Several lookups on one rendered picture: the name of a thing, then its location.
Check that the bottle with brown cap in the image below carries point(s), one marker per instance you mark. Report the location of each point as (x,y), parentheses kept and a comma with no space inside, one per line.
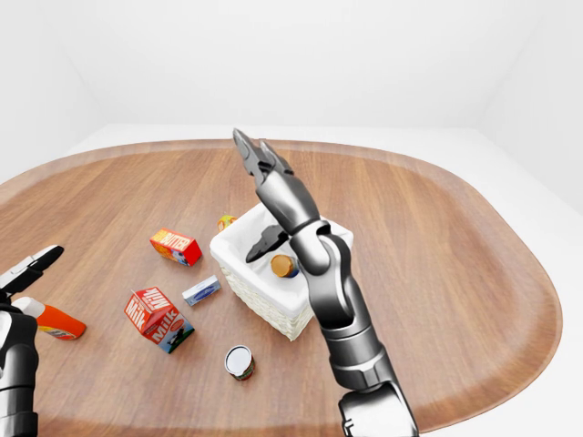
(282,265)

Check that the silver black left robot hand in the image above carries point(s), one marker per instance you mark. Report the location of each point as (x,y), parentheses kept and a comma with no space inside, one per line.
(18,332)

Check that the white wicker basket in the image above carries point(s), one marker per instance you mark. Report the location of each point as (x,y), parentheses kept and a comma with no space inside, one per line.
(255,293)

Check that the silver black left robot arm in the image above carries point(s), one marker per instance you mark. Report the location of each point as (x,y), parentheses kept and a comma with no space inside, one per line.
(16,400)

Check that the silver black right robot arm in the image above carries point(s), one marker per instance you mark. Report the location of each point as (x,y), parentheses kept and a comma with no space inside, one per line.
(346,318)

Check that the small blue white box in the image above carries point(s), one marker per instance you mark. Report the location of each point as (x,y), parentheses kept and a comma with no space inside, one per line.
(201,290)

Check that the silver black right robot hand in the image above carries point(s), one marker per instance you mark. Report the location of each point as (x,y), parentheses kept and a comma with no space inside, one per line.
(287,200)

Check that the red white milk carton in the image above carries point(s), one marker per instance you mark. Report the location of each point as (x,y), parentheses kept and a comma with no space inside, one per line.
(157,318)

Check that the orange yellow tin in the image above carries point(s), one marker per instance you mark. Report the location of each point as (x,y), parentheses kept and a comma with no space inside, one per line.
(225,223)

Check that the red orange butter box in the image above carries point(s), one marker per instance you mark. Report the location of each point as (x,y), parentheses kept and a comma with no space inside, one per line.
(175,246)

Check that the orange bottle with white cap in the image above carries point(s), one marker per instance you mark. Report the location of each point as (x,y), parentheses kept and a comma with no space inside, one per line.
(61,324)

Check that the tin with white lid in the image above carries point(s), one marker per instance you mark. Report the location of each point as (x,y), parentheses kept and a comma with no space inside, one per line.
(238,360)

